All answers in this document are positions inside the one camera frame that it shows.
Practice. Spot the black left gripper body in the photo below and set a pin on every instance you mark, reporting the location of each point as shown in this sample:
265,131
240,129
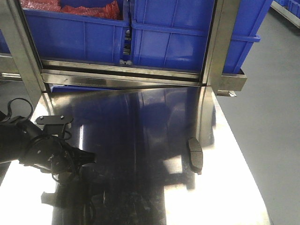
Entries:
48,149

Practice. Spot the grey brake pad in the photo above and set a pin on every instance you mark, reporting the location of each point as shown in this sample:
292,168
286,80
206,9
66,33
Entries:
196,155

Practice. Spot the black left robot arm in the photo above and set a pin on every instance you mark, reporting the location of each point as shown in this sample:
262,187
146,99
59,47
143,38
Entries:
14,139

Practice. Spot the blue plastic crate left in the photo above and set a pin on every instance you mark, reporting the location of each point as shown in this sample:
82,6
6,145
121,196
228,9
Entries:
78,37

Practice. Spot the blue plastic crate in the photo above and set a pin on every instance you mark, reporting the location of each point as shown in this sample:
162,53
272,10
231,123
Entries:
174,33
78,37

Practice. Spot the red plastic bag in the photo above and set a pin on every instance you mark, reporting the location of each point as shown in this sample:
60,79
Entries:
107,9

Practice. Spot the blue plastic crate right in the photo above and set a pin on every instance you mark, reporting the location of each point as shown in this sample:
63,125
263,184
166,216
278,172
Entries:
174,33

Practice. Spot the stainless steel shelf frame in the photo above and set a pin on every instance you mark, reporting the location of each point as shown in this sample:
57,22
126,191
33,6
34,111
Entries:
23,64

